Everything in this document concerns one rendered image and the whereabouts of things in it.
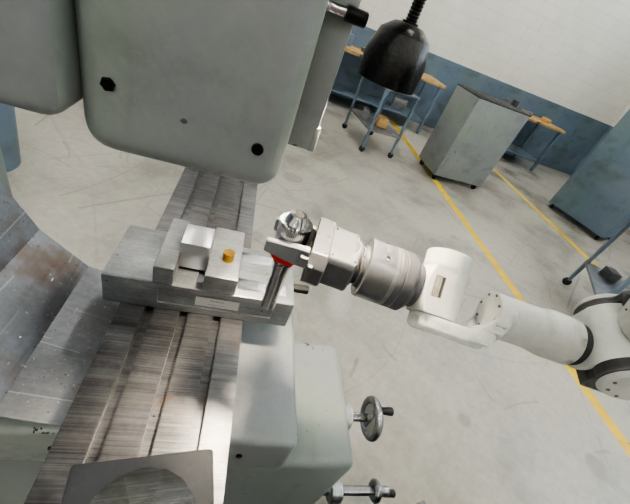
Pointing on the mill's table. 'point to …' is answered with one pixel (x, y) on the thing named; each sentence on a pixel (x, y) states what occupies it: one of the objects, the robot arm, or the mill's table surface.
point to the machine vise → (188, 279)
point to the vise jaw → (217, 277)
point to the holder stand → (144, 480)
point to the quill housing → (197, 79)
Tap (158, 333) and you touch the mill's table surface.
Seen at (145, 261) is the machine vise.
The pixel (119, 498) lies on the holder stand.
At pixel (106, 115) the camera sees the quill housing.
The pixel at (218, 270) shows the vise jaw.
